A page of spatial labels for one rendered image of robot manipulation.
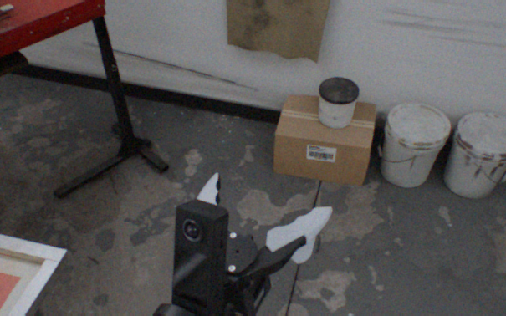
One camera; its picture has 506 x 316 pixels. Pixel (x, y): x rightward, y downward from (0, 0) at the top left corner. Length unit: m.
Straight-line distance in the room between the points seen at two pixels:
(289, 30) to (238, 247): 2.21
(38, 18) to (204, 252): 1.75
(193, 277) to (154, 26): 2.64
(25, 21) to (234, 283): 1.74
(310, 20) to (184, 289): 2.27
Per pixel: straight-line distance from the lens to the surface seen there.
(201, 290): 0.49
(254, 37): 2.77
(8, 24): 2.15
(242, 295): 0.53
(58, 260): 1.45
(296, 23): 2.67
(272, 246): 0.54
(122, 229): 2.73
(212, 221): 0.46
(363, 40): 2.74
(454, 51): 2.76
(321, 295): 2.46
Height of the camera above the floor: 2.13
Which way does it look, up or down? 47 degrees down
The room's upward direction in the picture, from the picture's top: straight up
